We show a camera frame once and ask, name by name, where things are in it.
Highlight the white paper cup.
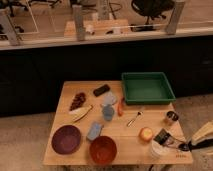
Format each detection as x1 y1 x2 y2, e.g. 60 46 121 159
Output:
149 139 172 159

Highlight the small metal cup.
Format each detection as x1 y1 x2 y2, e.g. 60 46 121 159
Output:
164 111 179 126

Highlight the blue plastic cup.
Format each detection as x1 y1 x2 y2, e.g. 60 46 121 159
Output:
102 105 114 121

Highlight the apple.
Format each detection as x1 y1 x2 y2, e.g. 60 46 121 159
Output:
139 127 153 142

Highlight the metal spoon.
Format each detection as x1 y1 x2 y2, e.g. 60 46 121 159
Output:
126 111 143 127

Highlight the green plastic tray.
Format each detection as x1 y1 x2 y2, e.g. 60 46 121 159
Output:
121 72 176 105

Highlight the orange carrot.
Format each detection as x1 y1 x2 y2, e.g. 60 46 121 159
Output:
117 98 124 116

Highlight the red-brown bowl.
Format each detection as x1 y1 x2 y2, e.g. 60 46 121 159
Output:
89 136 117 165

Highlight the light blue cloth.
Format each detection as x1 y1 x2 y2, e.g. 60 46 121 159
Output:
102 92 117 106

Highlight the wooden table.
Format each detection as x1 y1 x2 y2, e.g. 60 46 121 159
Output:
43 81 193 165

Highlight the cream yellow banana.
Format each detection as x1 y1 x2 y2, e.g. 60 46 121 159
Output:
69 105 93 122

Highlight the bunch of dark grapes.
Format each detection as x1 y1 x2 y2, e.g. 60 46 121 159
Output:
70 92 86 110

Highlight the purple bowl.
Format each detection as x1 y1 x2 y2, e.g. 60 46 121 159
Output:
51 125 81 155

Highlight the black office chair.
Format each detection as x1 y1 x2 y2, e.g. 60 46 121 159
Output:
131 0 175 25

